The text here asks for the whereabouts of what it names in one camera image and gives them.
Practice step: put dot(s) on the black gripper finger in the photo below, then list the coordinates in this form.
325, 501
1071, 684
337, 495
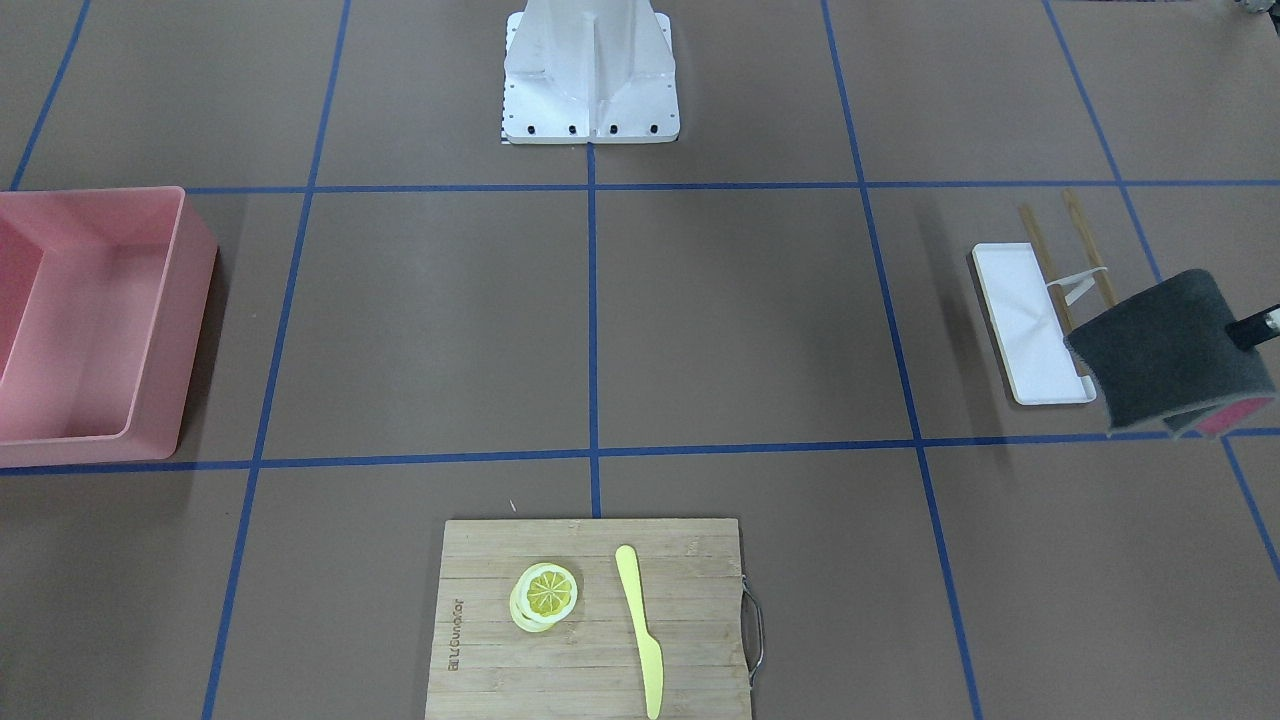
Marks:
1250, 332

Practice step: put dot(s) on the dark grey cleaning cloth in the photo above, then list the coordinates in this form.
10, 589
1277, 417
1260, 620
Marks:
1163, 357

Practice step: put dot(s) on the white rectangular tray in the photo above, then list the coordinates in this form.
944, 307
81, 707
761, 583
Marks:
1038, 365

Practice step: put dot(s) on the yellow plastic knife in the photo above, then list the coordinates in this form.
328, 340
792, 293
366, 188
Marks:
649, 651

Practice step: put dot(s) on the yellow lemon slice toy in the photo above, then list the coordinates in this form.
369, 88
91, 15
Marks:
543, 596

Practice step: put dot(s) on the bamboo cutting board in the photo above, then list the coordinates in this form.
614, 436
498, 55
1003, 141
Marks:
586, 667

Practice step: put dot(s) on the pink plastic bin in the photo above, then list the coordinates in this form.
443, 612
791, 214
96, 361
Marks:
104, 296

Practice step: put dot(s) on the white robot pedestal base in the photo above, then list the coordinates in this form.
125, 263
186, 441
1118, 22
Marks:
589, 72

